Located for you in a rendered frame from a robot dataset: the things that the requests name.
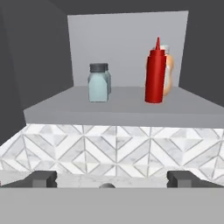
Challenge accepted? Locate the orange sauce bottle, white cap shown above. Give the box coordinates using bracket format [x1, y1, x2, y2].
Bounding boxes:
[160, 44, 176, 97]

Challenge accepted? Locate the grey open cabinet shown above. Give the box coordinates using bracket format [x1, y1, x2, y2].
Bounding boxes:
[0, 0, 224, 130]

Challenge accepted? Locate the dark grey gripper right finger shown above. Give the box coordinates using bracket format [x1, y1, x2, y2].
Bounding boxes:
[166, 171, 224, 188]

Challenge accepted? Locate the red squeeze condiment bottle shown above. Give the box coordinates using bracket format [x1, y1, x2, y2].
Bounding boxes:
[144, 36, 167, 104]

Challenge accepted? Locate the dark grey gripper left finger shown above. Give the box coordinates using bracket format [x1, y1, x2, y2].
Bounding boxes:
[0, 171, 58, 188]

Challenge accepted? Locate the pale blue shaker, dark lid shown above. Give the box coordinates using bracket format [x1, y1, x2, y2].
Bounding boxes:
[104, 64, 112, 95]
[87, 63, 109, 103]

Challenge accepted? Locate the grey round knob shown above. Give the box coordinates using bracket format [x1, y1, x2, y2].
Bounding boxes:
[99, 182, 116, 189]

